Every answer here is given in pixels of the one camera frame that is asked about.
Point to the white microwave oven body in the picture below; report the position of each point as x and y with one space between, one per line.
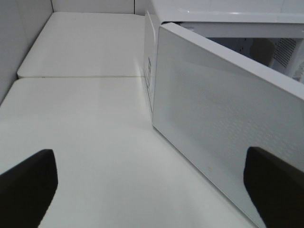
268 31

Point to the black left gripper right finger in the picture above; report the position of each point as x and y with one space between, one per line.
276 189

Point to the white microwave door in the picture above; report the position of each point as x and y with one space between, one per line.
213 103

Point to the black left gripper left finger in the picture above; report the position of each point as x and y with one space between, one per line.
27 190

